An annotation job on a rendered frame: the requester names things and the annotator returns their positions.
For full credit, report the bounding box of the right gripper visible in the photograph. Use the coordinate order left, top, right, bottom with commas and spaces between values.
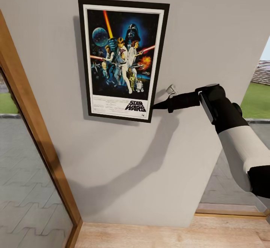
151, 93, 191, 113

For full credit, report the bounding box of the poster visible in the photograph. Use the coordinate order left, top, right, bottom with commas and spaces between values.
78, 0, 170, 123

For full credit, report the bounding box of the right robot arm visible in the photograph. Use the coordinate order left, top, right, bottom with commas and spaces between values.
151, 84, 270, 210

